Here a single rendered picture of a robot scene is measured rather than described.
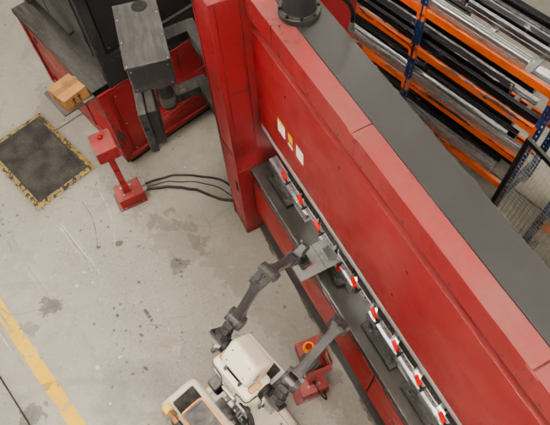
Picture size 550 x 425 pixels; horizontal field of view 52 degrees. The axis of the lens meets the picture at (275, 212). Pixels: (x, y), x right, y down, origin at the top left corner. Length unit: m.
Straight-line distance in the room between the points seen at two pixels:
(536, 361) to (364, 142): 0.98
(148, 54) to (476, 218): 1.88
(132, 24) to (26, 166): 2.49
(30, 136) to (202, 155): 1.61
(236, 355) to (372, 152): 1.23
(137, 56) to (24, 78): 3.18
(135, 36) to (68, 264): 2.23
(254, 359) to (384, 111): 1.32
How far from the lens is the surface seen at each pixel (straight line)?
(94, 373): 4.47
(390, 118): 2.33
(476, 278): 2.04
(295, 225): 3.65
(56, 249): 4.96
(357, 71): 2.48
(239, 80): 3.22
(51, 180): 5.32
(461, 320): 2.25
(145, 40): 3.24
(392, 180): 2.16
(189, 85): 3.97
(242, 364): 2.84
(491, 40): 4.00
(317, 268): 3.39
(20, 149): 5.64
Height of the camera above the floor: 4.10
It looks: 61 degrees down
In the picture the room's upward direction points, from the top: 5 degrees counter-clockwise
